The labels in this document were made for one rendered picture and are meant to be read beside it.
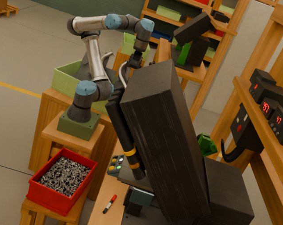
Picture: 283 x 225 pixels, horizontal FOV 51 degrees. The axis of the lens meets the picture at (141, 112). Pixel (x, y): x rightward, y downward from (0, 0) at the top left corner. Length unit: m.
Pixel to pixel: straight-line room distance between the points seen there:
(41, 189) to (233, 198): 0.83
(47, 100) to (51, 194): 1.15
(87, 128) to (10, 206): 1.03
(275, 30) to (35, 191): 1.52
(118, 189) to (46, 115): 1.18
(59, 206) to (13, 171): 1.45
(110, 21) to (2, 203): 1.65
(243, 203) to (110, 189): 0.64
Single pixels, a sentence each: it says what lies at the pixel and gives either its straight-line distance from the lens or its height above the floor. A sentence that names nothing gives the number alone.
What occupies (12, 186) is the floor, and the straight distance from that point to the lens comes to 2.74.
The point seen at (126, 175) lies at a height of 1.13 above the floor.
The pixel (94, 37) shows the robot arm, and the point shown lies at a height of 1.40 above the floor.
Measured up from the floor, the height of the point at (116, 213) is 0.90.
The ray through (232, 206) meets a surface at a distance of 1.22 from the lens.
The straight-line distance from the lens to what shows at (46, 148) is 1.95.
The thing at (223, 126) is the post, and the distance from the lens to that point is 2.05.
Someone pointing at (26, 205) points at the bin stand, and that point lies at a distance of 1.52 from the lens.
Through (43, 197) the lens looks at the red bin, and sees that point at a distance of 1.49.
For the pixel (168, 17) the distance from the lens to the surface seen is 7.87.
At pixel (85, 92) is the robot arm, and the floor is 1.14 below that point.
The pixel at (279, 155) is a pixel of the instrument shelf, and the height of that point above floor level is 1.54.
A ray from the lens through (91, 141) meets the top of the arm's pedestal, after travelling 1.90.
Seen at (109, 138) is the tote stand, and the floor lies 0.66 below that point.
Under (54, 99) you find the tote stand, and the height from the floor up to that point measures 0.77.
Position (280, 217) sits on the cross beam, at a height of 1.24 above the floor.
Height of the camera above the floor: 1.92
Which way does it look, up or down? 26 degrees down
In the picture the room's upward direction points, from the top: 20 degrees clockwise
